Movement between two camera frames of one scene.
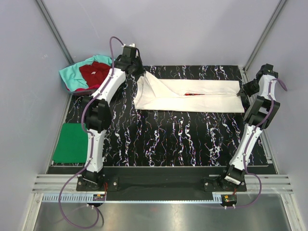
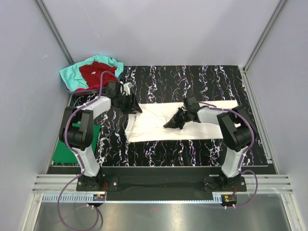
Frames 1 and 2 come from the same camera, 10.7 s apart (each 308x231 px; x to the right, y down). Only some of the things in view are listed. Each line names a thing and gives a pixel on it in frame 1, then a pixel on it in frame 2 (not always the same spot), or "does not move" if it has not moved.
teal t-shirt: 72,76 does not move
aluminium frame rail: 55,184 does not move
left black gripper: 141,70 -> 133,107
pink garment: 94,87 does not move
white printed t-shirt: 153,94 -> 148,125
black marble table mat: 135,137 does not move
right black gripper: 245,89 -> 174,122
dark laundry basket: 85,92 does not move
